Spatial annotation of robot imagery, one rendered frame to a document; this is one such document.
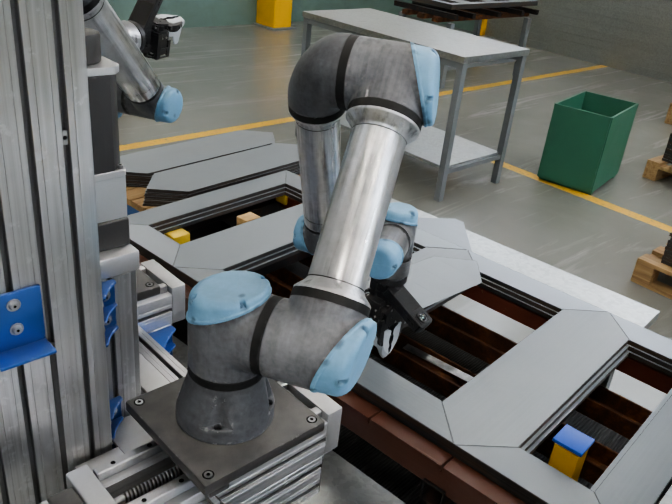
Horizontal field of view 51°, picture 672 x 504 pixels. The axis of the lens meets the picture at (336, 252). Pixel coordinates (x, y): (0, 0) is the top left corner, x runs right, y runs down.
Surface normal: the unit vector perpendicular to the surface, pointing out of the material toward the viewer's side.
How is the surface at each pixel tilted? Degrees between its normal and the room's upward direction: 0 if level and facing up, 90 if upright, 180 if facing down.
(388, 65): 49
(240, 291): 7
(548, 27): 90
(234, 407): 72
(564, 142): 90
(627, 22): 90
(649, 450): 0
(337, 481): 0
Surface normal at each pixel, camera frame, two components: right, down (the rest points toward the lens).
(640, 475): 0.10, -0.88
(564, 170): -0.61, 0.32
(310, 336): -0.18, -0.26
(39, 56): 0.68, 0.39
